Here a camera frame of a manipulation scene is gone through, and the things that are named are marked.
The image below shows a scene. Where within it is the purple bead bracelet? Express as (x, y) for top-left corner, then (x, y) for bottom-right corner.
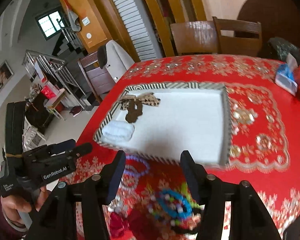
(123, 154), (151, 178)

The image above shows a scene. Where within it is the green flower bead bracelet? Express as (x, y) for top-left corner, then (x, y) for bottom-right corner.
(147, 182), (203, 227)

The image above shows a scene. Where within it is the red satin bow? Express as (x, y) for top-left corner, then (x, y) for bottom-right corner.
(109, 210), (148, 239)

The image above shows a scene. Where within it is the person left hand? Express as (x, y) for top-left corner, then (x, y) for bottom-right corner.
(0, 186), (52, 225)

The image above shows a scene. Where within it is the white fluffy scrunchie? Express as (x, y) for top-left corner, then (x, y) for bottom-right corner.
(102, 120), (135, 142)

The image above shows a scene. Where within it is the brown scrunchie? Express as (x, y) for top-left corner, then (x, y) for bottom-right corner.
(125, 99), (143, 124)

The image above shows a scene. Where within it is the dark brown side chair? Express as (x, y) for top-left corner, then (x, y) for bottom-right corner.
(77, 51), (115, 103)

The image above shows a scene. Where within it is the metal stair railing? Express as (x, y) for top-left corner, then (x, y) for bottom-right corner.
(23, 50), (87, 109)

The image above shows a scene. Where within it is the leopard print bow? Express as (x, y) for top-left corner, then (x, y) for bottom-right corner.
(119, 92), (161, 110)

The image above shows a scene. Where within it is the striped white tray box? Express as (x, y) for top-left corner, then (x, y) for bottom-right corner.
(94, 82), (232, 167)

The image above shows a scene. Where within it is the white jacket on chair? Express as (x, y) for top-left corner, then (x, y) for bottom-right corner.
(97, 40), (135, 82)

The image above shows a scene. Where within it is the window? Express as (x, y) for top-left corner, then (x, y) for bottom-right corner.
(36, 9), (66, 40)

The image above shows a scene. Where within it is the tissue pack in plastic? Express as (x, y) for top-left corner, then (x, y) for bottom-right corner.
(275, 53), (298, 96)

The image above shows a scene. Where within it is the white louvered door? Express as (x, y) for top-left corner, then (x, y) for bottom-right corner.
(112, 0), (163, 61)

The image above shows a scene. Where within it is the black plastic bag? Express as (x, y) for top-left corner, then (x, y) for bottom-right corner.
(268, 37), (300, 65)

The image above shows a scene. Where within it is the dark wooden chair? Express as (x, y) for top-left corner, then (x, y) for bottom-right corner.
(213, 16), (262, 57)

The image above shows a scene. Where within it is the framed wall picture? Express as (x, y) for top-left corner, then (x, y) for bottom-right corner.
(0, 61), (14, 92)

